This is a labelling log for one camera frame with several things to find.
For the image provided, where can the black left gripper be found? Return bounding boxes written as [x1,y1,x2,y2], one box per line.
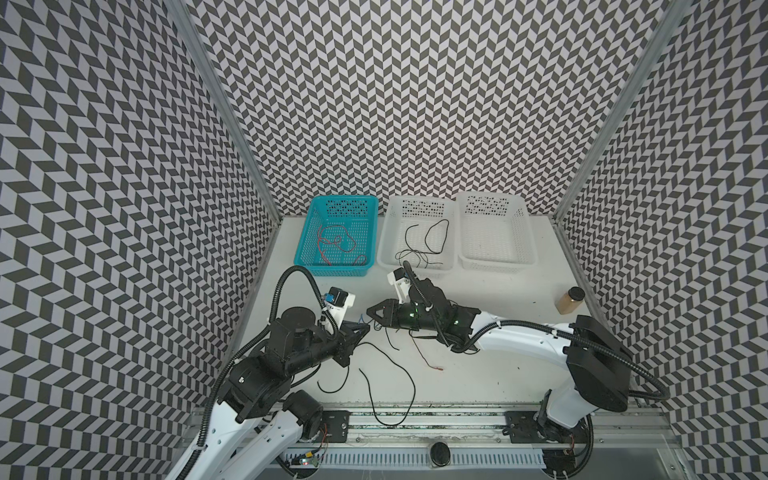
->
[285,319,374,376]

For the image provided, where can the long black wire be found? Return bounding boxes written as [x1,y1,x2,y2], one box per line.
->
[316,341,418,429]

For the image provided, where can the red wire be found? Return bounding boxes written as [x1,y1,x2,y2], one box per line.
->
[316,224,359,253]
[317,230,368,268]

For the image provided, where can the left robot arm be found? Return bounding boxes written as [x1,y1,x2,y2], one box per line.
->
[167,265,370,479]

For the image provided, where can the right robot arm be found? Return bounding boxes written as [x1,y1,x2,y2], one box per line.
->
[366,277,671,442]

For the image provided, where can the white plastic basket middle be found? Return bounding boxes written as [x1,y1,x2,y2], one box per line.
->
[376,196,458,277]

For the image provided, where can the white plastic basket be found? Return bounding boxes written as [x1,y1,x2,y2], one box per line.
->
[376,196,458,277]
[456,192,538,274]

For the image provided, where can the teal plastic basket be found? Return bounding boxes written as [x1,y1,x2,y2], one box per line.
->
[294,195,379,277]

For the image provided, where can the white plastic basket right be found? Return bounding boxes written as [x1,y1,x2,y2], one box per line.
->
[456,192,538,274]

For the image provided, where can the brown spice bottle black cap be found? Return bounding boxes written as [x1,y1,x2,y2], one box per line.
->
[555,286,586,315]

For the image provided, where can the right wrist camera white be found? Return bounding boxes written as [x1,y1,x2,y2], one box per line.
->
[387,267,421,305]

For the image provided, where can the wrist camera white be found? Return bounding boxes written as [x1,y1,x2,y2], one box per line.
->
[324,287,356,327]
[387,267,421,305]

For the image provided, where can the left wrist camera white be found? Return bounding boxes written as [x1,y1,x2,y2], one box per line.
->
[324,287,356,327]

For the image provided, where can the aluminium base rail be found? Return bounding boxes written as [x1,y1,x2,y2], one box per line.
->
[191,403,685,472]

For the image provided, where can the aluminium corner post left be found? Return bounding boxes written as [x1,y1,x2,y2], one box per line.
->
[164,0,282,223]

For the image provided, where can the aluminium corner post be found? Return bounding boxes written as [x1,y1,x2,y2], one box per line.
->
[552,1,693,225]
[164,0,282,223]

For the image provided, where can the aluminium corner post right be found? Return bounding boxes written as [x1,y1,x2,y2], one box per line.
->
[552,1,693,225]

